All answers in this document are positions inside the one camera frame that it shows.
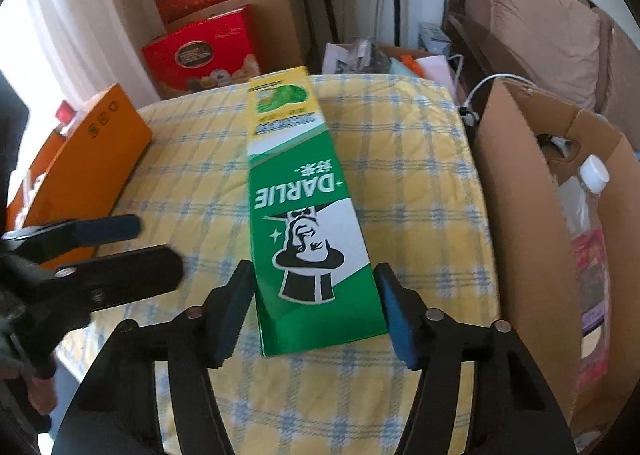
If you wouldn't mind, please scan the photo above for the clear bottle with pink cap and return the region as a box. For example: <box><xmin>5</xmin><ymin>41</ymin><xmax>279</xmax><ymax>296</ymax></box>
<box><xmin>54</xmin><ymin>101</ymin><xmax>83</xmax><ymax>138</ymax></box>

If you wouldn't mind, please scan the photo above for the brown cardboard carton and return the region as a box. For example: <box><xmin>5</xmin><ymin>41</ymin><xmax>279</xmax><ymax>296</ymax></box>
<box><xmin>165</xmin><ymin>0</ymin><xmax>321</xmax><ymax>80</ymax></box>

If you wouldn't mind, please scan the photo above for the white cable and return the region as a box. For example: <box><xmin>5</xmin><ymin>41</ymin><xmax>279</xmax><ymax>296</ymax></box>
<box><xmin>457</xmin><ymin>75</ymin><xmax>536</xmax><ymax>126</ymax></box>

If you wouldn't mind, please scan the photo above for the orange cardboard box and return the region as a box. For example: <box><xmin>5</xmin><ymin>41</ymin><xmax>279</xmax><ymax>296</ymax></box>
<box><xmin>5</xmin><ymin>82</ymin><xmax>153</xmax><ymax>271</ymax></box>

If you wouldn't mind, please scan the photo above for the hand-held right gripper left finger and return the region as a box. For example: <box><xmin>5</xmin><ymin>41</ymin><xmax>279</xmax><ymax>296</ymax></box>
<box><xmin>50</xmin><ymin>260</ymin><xmax>257</xmax><ymax>455</ymax></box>

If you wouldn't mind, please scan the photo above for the brown cardboard box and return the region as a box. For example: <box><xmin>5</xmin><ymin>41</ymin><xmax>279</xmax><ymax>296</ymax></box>
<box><xmin>472</xmin><ymin>77</ymin><xmax>640</xmax><ymax>455</ymax></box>

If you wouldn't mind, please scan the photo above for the clear bottle with white cap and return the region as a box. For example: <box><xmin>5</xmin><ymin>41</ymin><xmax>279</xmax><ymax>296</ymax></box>
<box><xmin>555</xmin><ymin>154</ymin><xmax>611</xmax><ymax>246</ymax></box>

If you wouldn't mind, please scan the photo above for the medium brown cushion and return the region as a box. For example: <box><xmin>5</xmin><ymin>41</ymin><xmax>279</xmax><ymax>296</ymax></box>
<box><xmin>602</xmin><ymin>10</ymin><xmax>640</xmax><ymax>120</ymax></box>

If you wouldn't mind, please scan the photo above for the red gift box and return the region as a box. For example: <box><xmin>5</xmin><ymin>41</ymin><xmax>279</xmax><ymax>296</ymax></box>
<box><xmin>141</xmin><ymin>5</ymin><xmax>261</xmax><ymax>100</ymax></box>

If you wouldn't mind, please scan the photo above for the person's left hand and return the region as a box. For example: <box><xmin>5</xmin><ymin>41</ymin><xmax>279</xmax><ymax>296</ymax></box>
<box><xmin>27</xmin><ymin>370</ymin><xmax>60</xmax><ymax>416</ymax></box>

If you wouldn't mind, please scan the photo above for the brown sofa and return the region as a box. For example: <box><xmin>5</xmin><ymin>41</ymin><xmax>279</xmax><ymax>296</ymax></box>
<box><xmin>442</xmin><ymin>0</ymin><xmax>640</xmax><ymax>150</ymax></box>

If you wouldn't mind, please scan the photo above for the green and yellow toothpaste box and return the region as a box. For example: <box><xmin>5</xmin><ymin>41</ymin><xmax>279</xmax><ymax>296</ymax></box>
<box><xmin>247</xmin><ymin>66</ymin><xmax>390</xmax><ymax>358</ymax></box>

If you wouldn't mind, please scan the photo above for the white paper carton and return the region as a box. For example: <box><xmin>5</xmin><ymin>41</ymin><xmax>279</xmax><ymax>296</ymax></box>
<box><xmin>321</xmin><ymin>41</ymin><xmax>373</xmax><ymax>76</ymax></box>

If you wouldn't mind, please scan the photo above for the large brown cushion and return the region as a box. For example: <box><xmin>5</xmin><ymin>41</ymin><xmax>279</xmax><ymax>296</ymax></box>
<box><xmin>485</xmin><ymin>0</ymin><xmax>603</xmax><ymax>110</ymax></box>

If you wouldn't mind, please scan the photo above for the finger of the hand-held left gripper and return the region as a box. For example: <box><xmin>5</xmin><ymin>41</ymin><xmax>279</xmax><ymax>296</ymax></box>
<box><xmin>0</xmin><ymin>214</ymin><xmax>142</xmax><ymax>261</ymax></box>
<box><xmin>50</xmin><ymin>245</ymin><xmax>185</xmax><ymax>323</ymax></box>

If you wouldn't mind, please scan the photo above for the grey appliance box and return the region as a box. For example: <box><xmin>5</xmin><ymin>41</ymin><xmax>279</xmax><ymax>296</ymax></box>
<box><xmin>417</xmin><ymin>22</ymin><xmax>453</xmax><ymax>56</ymax></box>

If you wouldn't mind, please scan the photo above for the yellow checked tablecloth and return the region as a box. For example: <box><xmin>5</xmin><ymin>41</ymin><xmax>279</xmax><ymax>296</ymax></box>
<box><xmin>50</xmin><ymin>74</ymin><xmax>503</xmax><ymax>455</ymax></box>

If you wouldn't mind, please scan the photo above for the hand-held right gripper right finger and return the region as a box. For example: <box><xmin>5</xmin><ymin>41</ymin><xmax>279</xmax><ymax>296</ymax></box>
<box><xmin>372</xmin><ymin>262</ymin><xmax>576</xmax><ymax>455</ymax></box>

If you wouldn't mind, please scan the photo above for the pink paper bag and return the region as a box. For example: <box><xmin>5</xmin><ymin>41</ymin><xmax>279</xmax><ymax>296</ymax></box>
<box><xmin>400</xmin><ymin>55</ymin><xmax>458</xmax><ymax>86</ymax></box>

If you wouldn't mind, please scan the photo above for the white curtain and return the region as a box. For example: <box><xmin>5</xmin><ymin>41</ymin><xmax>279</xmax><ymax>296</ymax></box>
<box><xmin>0</xmin><ymin>0</ymin><xmax>161</xmax><ymax>120</ymax></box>

